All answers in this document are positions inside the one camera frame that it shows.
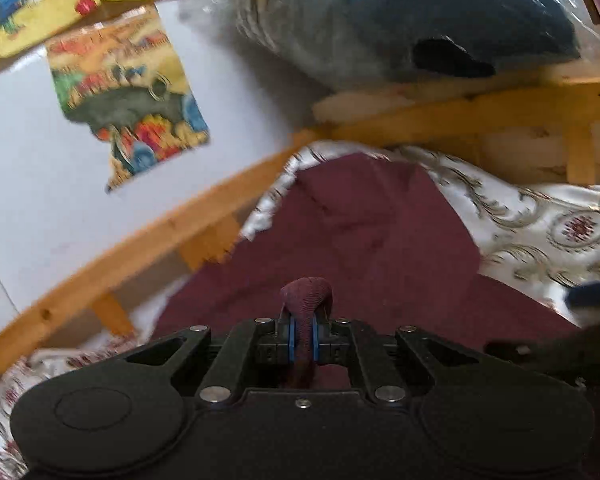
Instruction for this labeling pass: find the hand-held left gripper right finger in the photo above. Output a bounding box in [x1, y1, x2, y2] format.
[312, 316, 482, 404]

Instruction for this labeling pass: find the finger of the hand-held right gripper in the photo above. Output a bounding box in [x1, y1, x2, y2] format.
[484, 320, 600, 387]
[564, 280, 600, 312]

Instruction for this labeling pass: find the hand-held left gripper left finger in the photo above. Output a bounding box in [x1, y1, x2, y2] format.
[123, 317, 297, 404]

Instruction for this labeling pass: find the maroon small garment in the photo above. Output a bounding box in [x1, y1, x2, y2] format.
[152, 152, 583, 392]

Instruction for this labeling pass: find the white floral patterned bedspread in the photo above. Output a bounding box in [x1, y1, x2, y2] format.
[0, 140, 600, 480]

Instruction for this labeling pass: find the wooden bed frame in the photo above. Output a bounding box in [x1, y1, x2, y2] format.
[0, 22, 600, 392]

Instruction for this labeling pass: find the torn colourful wall poster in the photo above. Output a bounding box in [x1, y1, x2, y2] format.
[45, 5, 212, 194]

